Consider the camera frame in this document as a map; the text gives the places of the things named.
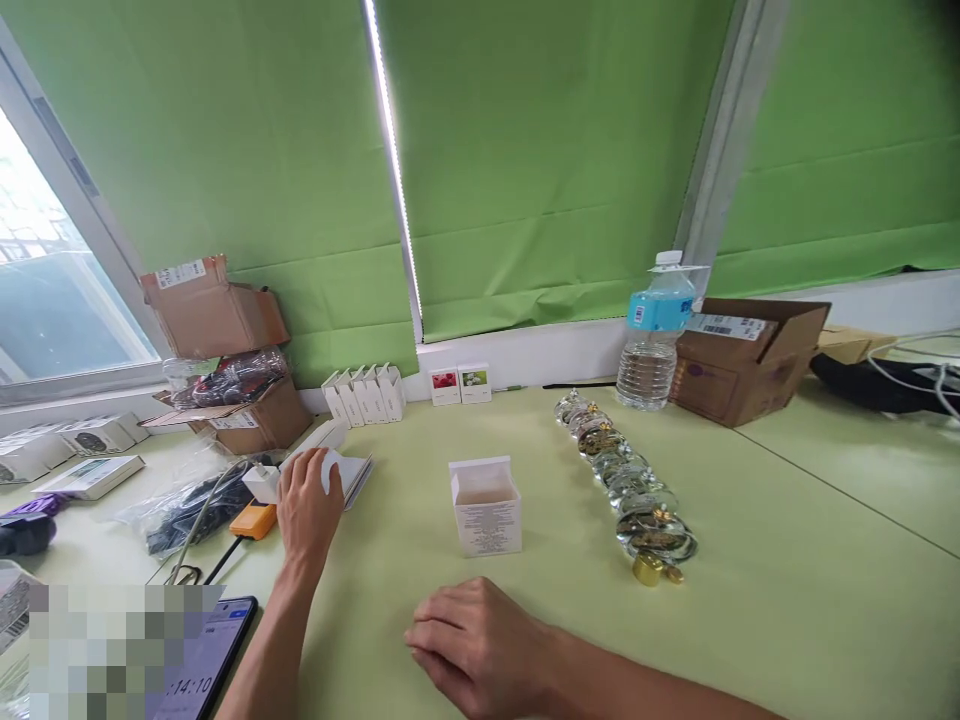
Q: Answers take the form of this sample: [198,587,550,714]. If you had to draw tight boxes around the green roller blind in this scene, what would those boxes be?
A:
[0,0,422,393]
[704,0,960,303]
[377,0,742,347]

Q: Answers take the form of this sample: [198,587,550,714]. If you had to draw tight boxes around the white box with watch print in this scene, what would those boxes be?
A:
[112,410,152,445]
[56,417,130,459]
[0,431,77,487]

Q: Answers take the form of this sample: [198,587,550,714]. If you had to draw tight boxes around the flat white box teal label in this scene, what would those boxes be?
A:
[31,452,146,502]

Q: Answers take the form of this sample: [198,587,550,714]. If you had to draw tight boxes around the small kraft box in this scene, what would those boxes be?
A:
[815,324,899,367]

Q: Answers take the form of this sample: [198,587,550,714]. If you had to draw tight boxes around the row of glass perfume bottles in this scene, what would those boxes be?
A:
[554,389,701,580]

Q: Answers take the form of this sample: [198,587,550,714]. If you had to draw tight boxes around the window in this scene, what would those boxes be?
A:
[0,33,165,410]

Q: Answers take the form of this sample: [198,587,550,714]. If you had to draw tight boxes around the clear bag of dark items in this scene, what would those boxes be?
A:
[161,346,291,411]

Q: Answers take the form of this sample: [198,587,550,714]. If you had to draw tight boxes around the plastic bag of black parts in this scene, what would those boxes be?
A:
[118,448,258,562]

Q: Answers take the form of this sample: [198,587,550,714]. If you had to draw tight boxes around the open cardboard box purple print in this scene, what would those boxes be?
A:
[669,298,833,430]

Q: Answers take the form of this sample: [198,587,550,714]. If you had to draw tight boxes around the narrow white carton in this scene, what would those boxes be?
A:
[337,369,367,426]
[377,362,409,421]
[320,374,351,430]
[363,364,390,423]
[350,366,379,424]

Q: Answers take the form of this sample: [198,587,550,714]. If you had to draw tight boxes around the purple plastic object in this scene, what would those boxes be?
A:
[0,491,78,528]

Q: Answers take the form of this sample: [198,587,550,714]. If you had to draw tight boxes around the white cables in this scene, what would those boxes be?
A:
[868,333,960,423]

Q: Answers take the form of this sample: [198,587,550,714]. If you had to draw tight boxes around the black rounded object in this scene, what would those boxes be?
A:
[0,515,58,557]

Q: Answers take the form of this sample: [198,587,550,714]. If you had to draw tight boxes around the dark smartphone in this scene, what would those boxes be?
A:
[158,595,261,720]

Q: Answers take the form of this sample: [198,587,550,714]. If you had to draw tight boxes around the clear plastic water bottle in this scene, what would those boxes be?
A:
[615,250,711,413]

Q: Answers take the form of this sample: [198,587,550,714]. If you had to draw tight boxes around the white charger plug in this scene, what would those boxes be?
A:
[240,459,283,506]

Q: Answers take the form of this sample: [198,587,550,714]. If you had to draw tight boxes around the open white carton box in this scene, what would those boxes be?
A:
[448,455,523,560]

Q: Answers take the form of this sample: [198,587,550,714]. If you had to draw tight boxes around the person's left hand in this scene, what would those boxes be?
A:
[275,447,347,557]

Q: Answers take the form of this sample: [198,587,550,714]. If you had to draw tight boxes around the orange rectangular device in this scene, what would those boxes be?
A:
[227,500,281,541]

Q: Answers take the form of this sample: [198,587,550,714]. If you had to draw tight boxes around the brown cardboard box holding bag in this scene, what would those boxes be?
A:
[140,374,316,458]

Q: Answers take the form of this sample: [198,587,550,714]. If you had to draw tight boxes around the person's right hand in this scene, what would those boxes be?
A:
[403,575,565,719]

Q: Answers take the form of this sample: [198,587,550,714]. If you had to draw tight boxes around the brown cardboard box with label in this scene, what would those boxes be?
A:
[139,254,292,361]

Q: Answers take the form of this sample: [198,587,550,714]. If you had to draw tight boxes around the stack of flat white cartons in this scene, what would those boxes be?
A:
[287,417,377,516]

